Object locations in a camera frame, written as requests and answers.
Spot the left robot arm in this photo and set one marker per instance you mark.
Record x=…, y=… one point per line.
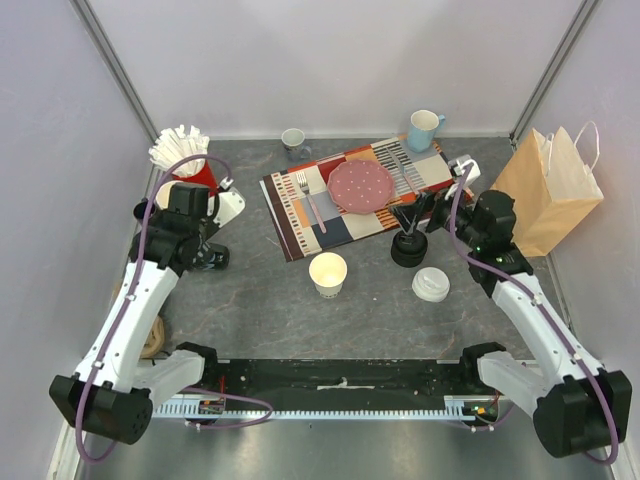
x=107, y=395

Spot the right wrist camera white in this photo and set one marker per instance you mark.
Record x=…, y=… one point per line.
x=464, y=167

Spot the cable duct rail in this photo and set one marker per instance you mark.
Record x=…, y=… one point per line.
x=197, y=407

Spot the dark blue mug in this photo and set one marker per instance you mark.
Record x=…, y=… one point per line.
x=139, y=210

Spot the red straw holder cup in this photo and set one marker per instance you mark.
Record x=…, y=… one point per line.
x=204, y=176

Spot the brown paper bag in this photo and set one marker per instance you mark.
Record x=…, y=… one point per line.
x=553, y=188

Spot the small grey patterned mug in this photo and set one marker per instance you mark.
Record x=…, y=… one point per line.
x=294, y=143

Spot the black plastic cup stack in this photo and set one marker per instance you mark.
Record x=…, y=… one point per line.
x=211, y=256

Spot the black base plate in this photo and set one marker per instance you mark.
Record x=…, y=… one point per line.
x=341, y=383

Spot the light blue mug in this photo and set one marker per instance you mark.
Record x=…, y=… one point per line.
x=424, y=124

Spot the black lid stack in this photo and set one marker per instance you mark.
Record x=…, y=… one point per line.
x=409, y=250

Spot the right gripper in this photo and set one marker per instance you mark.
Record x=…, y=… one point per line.
x=428, y=209

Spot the white paper cup stack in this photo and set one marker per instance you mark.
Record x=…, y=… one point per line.
x=162, y=197

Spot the fork pink handle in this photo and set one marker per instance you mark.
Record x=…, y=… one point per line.
x=305, y=188

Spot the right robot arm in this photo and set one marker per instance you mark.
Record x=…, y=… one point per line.
x=576, y=405

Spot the white wrapped straws bundle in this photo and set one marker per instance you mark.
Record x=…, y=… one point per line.
x=175, y=144

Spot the cardboard cup carrier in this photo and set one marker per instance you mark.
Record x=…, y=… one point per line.
x=155, y=339

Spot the patchwork placemat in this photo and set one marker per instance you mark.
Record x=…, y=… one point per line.
x=295, y=224

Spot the pink dotted plate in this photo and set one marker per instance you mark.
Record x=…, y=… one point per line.
x=360, y=186

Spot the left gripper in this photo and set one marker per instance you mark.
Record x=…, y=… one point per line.
x=212, y=225

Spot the white lid stack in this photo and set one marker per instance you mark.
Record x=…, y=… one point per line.
x=431, y=284

